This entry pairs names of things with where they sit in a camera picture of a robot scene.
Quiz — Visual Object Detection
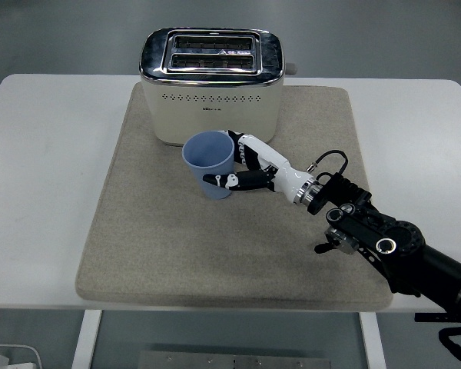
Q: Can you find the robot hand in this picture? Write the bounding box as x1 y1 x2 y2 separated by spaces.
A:
202 129 314 204

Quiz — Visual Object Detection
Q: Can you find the blue plastic cup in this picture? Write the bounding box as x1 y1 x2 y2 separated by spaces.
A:
181 131 236 201

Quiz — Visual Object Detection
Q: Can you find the grey felt mat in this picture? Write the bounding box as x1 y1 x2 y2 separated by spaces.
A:
75 82 394 310

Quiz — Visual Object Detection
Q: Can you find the cream and chrome toaster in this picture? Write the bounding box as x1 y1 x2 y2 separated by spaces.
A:
138 28 298 149

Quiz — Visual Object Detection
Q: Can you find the white table leg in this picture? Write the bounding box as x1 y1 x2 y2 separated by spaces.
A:
359 311 387 369
71 309 103 369

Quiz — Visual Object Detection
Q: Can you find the black table control panel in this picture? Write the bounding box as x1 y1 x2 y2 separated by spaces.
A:
414 313 453 323

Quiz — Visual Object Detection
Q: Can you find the white rounded tray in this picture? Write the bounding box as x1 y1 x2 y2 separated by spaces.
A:
0 344 43 369

